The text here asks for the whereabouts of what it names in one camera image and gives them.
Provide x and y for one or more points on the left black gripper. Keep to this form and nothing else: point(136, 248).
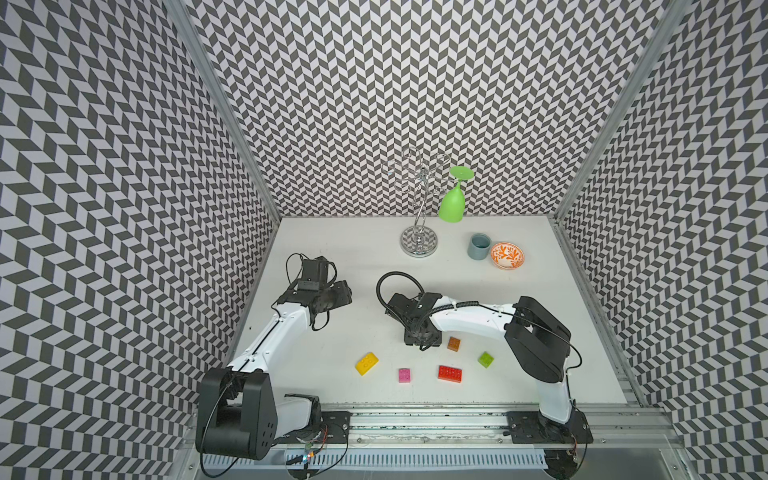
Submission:
point(343, 292)

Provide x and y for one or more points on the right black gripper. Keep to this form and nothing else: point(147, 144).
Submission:
point(434, 340)

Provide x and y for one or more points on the yellow long lego brick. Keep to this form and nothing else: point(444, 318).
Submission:
point(366, 363)

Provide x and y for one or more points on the green lego brick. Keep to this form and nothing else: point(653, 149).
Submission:
point(486, 359)

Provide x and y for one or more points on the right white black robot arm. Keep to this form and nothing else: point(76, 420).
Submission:
point(540, 343)

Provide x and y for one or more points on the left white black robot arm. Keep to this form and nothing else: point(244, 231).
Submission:
point(238, 413)

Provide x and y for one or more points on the brown lego brick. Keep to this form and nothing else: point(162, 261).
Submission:
point(454, 344)

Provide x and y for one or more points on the pink lego brick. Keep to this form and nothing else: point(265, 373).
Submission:
point(404, 376)

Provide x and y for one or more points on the red long lego brick front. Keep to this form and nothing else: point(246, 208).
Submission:
point(450, 374)

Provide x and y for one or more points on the grey blue cup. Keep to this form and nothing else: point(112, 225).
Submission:
point(479, 246)

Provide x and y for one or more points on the orange patterned small bowl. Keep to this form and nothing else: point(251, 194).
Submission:
point(507, 256)

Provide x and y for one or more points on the green plastic wine glass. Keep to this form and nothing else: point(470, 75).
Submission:
point(452, 206)

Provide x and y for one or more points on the chrome mug tree stand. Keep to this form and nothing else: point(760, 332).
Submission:
point(419, 240)

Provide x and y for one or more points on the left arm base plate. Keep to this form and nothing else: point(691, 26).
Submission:
point(327, 426)

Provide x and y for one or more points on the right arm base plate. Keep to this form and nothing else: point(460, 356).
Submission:
point(527, 427)

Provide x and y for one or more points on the aluminium front rail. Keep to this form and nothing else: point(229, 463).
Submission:
point(487, 426)

